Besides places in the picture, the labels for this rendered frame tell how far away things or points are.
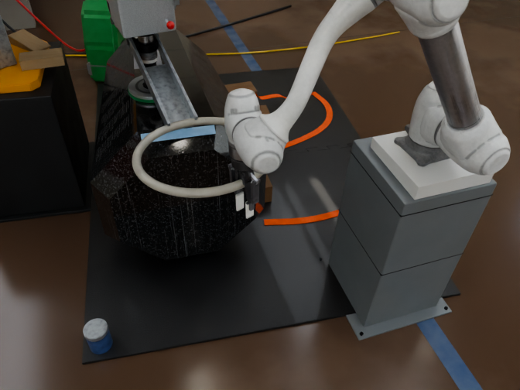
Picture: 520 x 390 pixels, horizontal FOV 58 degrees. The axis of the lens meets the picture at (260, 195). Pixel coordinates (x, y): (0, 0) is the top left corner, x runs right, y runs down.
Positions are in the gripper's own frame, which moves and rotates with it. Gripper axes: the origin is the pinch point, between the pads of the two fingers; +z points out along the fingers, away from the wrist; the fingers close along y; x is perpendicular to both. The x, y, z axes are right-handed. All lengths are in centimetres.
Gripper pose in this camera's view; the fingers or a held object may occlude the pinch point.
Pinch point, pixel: (244, 205)
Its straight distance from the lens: 156.7
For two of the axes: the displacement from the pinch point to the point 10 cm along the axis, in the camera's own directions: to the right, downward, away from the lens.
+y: -6.6, -4.6, 5.9
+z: 0.0, 7.9, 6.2
